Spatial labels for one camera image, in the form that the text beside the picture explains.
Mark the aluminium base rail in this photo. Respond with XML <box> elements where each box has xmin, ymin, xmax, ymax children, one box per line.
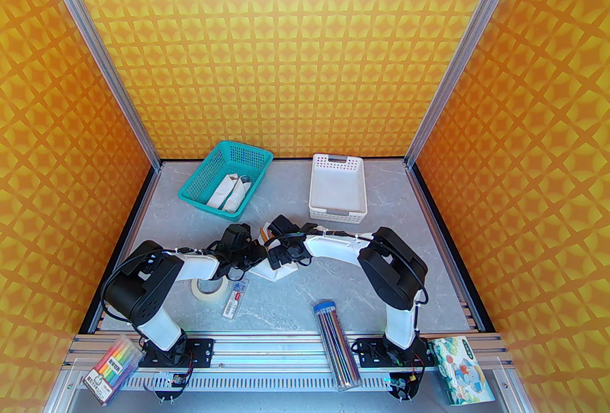
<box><xmin>64</xmin><ymin>330</ymin><xmax>506</xmax><ymax>373</ymax></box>

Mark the masking tape roll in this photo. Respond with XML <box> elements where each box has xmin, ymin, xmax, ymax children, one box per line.
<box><xmin>192</xmin><ymin>279</ymin><xmax>228</xmax><ymax>304</ymax></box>

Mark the white plastic perforated basket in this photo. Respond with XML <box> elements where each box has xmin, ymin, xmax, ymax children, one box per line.
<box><xmin>308</xmin><ymin>154</ymin><xmax>368</xmax><ymax>227</ymax></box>

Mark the small clear refill box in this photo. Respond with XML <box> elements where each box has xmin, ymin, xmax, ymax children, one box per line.
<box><xmin>222</xmin><ymin>277</ymin><xmax>249</xmax><ymax>319</ymax></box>

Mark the teal plastic mesh basket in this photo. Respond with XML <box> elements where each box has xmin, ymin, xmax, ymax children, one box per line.
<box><xmin>178</xmin><ymin>140</ymin><xmax>275</xmax><ymax>223</ymax></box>

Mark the rolled white napkin bundle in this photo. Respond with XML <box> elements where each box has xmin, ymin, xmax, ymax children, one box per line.
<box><xmin>207</xmin><ymin>173</ymin><xmax>254</xmax><ymax>212</ymax></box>

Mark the aluminium frame post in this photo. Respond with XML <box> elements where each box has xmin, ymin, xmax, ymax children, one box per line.
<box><xmin>24</xmin><ymin>0</ymin><xmax>162</xmax><ymax>168</ymax></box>
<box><xmin>404</xmin><ymin>0</ymin><xmax>538</xmax><ymax>166</ymax></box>

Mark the clear pencil tube blue cap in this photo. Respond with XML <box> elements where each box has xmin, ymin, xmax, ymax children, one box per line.
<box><xmin>313</xmin><ymin>300</ymin><xmax>361</xmax><ymax>392</ymax></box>

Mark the white slotted cable duct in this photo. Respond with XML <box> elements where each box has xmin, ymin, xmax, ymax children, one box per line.
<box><xmin>126</xmin><ymin>371</ymin><xmax>396</xmax><ymax>392</ymax></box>

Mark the small controller board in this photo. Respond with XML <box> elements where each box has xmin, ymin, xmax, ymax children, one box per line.
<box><xmin>156</xmin><ymin>371</ymin><xmax>190</xmax><ymax>402</ymax></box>
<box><xmin>388</xmin><ymin>371</ymin><xmax>423</xmax><ymax>402</ymax></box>

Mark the white paper napkin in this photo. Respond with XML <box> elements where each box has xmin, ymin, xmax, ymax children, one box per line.
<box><xmin>250</xmin><ymin>223</ymin><xmax>301</xmax><ymax>283</ymax></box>

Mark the colour marker pack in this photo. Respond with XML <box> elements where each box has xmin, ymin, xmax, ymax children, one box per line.
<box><xmin>83</xmin><ymin>335</ymin><xmax>146</xmax><ymax>404</ymax></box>

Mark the cartoon print tissue pack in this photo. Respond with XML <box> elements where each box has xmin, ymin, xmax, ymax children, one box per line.
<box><xmin>427</xmin><ymin>336</ymin><xmax>495</xmax><ymax>405</ymax></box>

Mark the cutlery piece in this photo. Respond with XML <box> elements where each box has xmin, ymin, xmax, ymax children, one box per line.
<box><xmin>224</xmin><ymin>175</ymin><xmax>254</xmax><ymax>211</ymax></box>

